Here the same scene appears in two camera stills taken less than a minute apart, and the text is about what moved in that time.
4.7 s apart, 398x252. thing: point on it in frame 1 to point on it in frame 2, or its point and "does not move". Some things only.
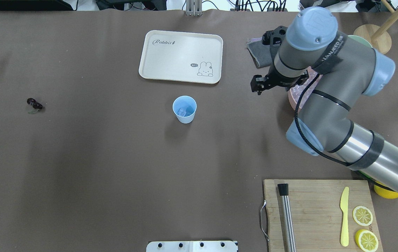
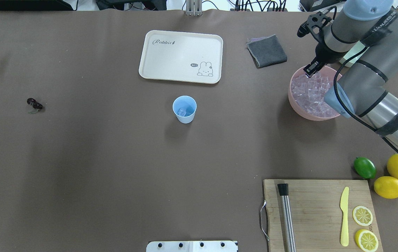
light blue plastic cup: [185, 107] does not move
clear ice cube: [182, 112] does not move
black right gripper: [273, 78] to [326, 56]
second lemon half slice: [366, 240] does not move
